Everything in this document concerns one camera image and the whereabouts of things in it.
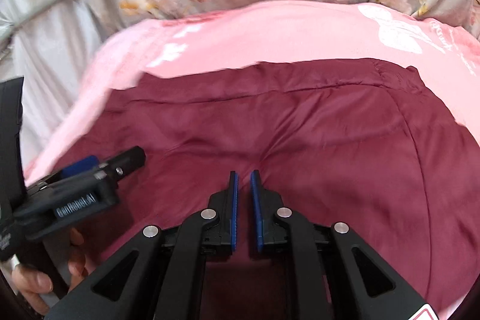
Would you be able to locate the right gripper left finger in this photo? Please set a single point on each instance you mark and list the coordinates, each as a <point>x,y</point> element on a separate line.
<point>159,274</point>

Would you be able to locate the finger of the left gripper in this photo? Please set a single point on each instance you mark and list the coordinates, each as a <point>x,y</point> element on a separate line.
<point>125,163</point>
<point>79,167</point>

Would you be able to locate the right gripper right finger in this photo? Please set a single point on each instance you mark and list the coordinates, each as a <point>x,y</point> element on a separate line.
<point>330,272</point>

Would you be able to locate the maroon puffer jacket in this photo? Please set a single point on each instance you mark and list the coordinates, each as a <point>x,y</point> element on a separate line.
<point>360,141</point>

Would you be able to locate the person's left hand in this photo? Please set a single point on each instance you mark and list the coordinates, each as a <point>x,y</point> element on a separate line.
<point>32,283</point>

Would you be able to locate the silver grey curtain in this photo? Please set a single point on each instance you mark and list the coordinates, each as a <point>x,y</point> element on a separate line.
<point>49,43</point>

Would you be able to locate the pink fleece blanket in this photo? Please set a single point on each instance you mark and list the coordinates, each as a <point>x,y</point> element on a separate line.
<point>279,32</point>

